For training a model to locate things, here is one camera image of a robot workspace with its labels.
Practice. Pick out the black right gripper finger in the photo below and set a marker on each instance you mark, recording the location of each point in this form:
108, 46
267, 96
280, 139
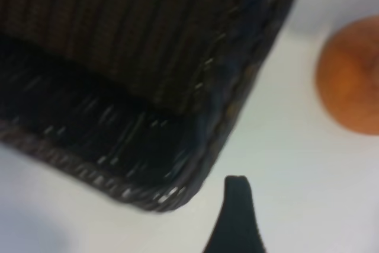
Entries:
237, 223

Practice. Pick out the orange fruit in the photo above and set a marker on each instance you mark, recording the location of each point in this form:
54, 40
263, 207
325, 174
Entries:
349, 81

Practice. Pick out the dark brown wicker basket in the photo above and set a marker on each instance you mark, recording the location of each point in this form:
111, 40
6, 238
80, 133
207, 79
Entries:
118, 42

